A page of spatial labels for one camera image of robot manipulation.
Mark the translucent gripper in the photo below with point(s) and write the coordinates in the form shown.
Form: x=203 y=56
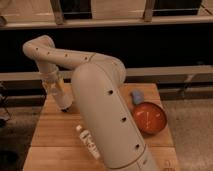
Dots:
x=53 y=87

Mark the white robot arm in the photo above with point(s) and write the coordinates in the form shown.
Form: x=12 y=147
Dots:
x=91 y=81

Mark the white plastic bottle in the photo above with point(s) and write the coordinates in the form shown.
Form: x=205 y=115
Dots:
x=87 y=140

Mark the blue cloth toy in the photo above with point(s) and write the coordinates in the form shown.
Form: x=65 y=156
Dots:
x=137 y=96

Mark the orange bowl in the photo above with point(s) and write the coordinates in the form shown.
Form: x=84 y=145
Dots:
x=149 y=118

